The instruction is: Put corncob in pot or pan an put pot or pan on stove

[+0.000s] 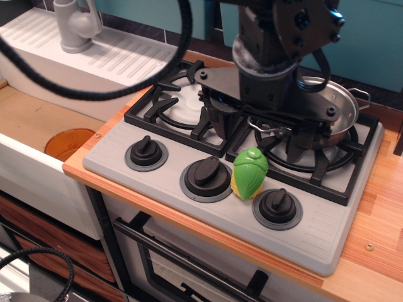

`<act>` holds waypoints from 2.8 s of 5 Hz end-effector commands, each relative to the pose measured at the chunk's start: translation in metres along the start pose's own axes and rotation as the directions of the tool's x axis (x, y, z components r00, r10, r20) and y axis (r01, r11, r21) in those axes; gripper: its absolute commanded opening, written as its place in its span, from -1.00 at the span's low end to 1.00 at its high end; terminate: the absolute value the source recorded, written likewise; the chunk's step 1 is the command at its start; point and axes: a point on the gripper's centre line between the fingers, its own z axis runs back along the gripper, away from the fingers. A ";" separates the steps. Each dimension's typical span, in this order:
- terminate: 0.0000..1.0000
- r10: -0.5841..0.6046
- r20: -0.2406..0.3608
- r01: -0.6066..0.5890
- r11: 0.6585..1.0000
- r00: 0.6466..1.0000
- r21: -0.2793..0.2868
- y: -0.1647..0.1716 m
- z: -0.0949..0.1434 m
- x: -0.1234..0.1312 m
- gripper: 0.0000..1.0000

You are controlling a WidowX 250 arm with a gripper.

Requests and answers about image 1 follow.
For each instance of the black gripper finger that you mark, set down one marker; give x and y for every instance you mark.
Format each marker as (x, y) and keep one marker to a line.
(224, 120)
(304, 138)

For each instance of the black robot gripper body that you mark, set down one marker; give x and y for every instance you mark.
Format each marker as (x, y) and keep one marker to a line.
(254, 96)

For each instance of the green yellow toy corncob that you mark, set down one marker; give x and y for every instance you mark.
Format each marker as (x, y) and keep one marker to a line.
(250, 169)

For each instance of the stainless steel pot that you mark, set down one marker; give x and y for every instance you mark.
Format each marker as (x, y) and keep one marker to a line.
(338, 107)

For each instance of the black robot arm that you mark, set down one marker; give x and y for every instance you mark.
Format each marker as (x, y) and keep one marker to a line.
(279, 72)

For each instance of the black middle stove knob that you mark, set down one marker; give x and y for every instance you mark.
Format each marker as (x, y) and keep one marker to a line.
(206, 180)

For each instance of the black stove knob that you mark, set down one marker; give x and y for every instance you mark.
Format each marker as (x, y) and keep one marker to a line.
(206, 180)
(146, 155)
(277, 209)

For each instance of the grey toy stove top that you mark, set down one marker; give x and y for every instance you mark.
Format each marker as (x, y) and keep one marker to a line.
(315, 243)

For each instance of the black right stove knob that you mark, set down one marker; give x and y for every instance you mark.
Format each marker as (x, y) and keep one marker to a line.
(277, 209)

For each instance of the black left stove knob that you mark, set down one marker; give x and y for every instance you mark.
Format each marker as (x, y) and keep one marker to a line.
(146, 155)

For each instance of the black right burner grate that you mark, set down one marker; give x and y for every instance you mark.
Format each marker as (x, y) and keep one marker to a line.
(338, 174)

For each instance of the black burner grate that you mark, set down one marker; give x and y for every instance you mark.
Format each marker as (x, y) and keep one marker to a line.
(172, 109)
(338, 174)

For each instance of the black left burner grate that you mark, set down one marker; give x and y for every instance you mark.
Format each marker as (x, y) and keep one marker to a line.
(172, 109)

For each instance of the toy oven door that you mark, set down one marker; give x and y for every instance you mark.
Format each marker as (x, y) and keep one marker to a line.
(173, 265)

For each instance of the orange plastic plate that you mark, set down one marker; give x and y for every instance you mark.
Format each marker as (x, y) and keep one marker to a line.
(66, 143)

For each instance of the grey toy faucet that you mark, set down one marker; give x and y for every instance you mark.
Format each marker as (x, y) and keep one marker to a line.
(76, 28)

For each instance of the white toy sink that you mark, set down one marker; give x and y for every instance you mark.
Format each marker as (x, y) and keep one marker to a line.
(31, 115)

